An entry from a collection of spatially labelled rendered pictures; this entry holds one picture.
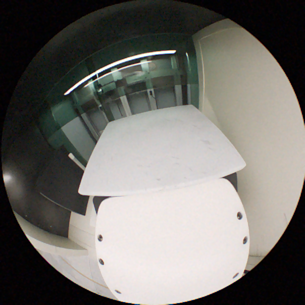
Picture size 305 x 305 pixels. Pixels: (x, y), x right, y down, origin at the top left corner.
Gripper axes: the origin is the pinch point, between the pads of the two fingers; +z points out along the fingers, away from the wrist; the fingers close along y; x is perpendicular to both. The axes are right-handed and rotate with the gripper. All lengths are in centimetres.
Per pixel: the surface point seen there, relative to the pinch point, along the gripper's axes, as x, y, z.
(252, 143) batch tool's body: -0.6, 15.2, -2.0
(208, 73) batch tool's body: 8.5, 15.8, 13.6
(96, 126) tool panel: -14, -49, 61
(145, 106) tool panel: -10, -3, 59
